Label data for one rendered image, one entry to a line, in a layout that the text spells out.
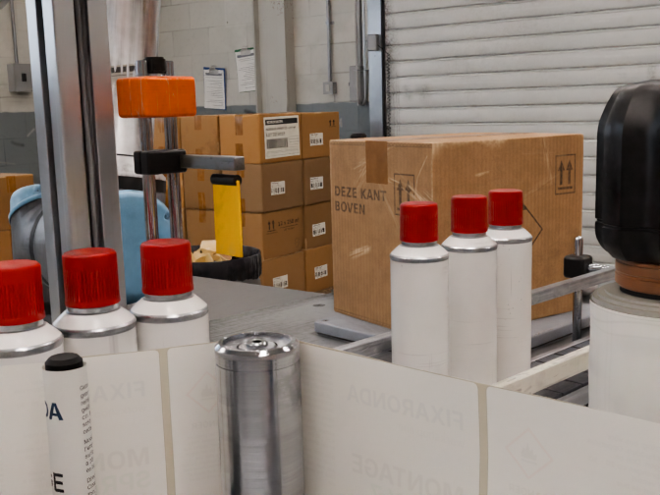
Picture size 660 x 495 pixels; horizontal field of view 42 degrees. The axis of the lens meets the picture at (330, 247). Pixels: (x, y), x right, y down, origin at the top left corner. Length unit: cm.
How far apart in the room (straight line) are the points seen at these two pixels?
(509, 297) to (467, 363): 8
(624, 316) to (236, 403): 21
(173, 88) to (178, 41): 651
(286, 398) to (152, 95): 32
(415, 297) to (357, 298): 57
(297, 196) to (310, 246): 31
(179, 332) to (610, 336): 26
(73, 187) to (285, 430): 35
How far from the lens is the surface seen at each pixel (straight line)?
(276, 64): 638
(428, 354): 76
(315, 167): 476
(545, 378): 86
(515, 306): 85
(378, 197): 123
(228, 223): 62
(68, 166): 68
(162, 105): 65
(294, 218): 463
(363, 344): 77
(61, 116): 68
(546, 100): 518
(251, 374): 37
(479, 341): 81
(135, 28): 92
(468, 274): 79
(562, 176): 132
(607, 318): 48
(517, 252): 84
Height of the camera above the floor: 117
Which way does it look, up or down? 9 degrees down
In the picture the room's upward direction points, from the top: 2 degrees counter-clockwise
